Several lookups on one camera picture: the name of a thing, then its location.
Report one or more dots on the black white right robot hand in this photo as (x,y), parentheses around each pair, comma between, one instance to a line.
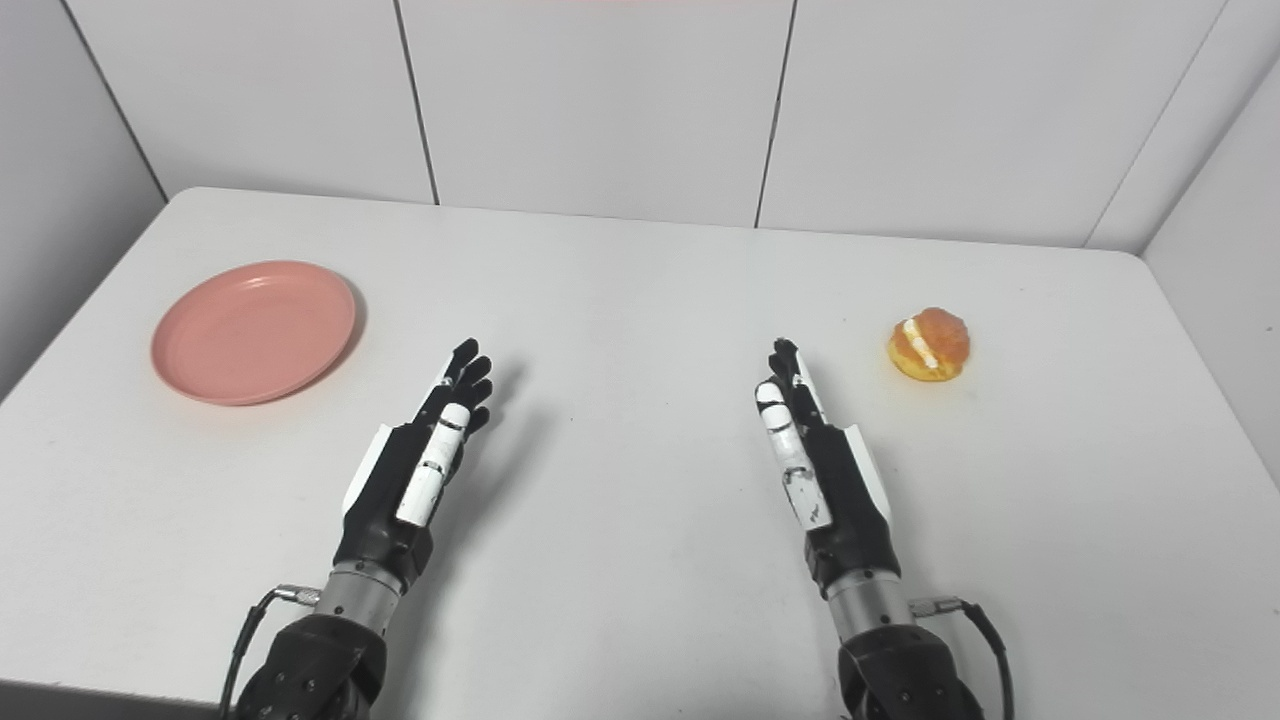
(845,500)

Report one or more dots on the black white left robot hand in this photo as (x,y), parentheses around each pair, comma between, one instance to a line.
(385,500)

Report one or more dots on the pink round plate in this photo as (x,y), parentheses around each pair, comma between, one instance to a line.
(255,332)

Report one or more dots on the golden cream puff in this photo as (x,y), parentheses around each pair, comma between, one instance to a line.
(930,345)

